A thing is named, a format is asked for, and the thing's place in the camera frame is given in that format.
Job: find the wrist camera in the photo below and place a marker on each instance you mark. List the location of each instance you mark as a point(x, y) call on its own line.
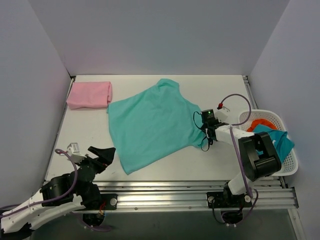
point(74, 153)
point(222, 112)

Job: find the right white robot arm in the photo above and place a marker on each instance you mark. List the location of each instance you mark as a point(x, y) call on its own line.
point(256, 154)

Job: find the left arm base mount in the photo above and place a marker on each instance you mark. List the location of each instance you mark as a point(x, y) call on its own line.
point(94, 221)

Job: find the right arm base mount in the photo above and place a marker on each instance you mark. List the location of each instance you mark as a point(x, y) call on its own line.
point(228, 210)

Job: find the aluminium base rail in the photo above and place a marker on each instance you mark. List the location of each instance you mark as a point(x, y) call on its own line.
point(189, 196)

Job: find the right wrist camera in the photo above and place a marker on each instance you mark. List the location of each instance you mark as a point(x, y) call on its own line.
point(222, 112)

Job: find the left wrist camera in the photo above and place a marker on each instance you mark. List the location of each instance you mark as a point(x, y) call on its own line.
point(74, 153)

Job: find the orange t shirt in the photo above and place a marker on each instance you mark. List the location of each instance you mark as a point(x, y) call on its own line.
point(261, 125)

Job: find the teal blue t shirt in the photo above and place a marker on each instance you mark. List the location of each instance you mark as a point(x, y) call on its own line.
point(283, 145)

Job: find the mint green t shirt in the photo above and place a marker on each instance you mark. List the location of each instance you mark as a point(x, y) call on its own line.
point(153, 124)

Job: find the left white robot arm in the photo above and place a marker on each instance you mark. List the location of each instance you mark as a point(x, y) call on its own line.
point(62, 194)

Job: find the folded pink t shirt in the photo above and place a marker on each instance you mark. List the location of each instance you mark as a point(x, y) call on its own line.
point(92, 95)

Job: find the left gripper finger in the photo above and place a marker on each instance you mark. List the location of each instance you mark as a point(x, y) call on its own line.
point(94, 150)
point(105, 157)

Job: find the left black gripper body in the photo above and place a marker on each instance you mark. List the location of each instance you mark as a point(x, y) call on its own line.
point(94, 160)

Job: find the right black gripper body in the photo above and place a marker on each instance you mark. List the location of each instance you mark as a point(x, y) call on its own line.
point(205, 129)

